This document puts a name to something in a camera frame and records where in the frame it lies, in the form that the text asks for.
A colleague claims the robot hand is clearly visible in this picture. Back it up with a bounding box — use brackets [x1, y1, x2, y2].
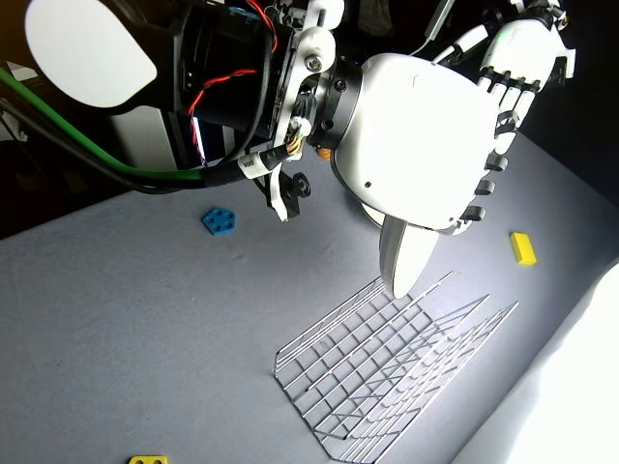
[432, 16, 567, 156]
[331, 51, 512, 238]

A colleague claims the yellow rectangular block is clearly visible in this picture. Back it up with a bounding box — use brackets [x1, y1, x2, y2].
[508, 232, 538, 266]

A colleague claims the blue pentagon block with holes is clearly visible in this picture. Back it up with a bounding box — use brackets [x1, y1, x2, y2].
[200, 206, 239, 238]

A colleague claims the grey table cloth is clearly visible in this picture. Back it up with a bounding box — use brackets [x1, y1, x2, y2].
[0, 130, 619, 464]

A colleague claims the grey cable plug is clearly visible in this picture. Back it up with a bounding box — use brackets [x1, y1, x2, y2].
[410, 0, 456, 57]

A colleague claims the silver wire dish rack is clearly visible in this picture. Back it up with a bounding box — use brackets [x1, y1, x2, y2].
[267, 270, 520, 460]

